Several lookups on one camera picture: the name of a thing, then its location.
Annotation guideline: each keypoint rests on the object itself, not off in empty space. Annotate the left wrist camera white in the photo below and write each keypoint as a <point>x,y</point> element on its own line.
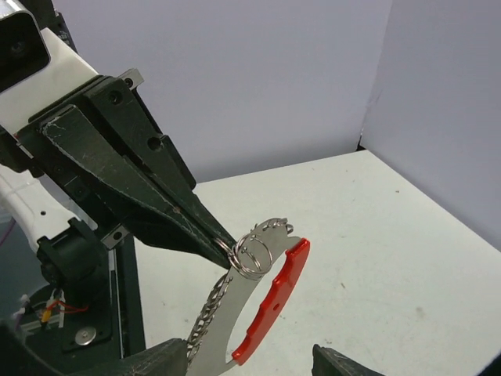
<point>23,50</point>

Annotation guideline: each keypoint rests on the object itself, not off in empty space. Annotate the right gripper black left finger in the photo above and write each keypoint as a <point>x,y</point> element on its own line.
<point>167,358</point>

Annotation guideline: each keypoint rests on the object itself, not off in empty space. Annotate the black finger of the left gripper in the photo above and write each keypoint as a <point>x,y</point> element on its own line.
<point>71,132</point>
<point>148,185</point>

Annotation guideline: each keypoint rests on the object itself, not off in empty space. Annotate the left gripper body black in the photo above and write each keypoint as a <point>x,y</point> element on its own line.
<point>56,167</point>

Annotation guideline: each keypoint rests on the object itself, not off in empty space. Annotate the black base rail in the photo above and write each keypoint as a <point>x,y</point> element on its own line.
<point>110,329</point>

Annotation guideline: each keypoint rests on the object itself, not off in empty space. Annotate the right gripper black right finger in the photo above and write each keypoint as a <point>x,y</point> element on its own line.
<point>329,362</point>

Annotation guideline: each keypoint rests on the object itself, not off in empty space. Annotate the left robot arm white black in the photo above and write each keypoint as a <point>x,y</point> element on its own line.
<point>60,233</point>

